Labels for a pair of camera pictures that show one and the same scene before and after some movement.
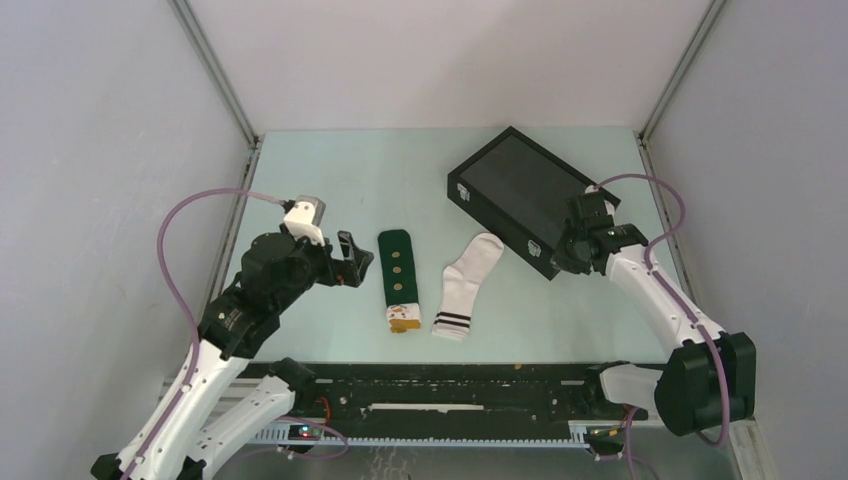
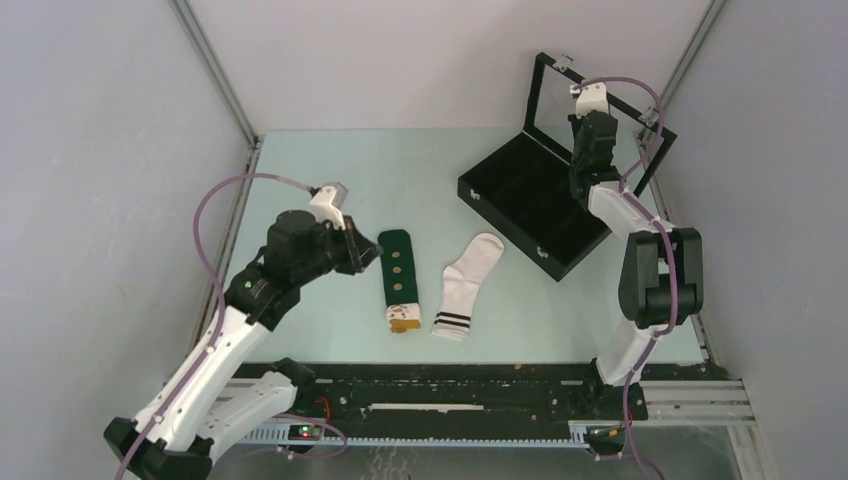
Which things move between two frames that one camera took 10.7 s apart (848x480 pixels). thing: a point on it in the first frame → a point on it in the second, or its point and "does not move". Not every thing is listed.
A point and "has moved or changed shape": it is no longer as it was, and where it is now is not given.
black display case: x=518 y=191 has moved or changed shape
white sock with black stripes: x=460 y=286 does not move
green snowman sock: x=403 y=309 does not move
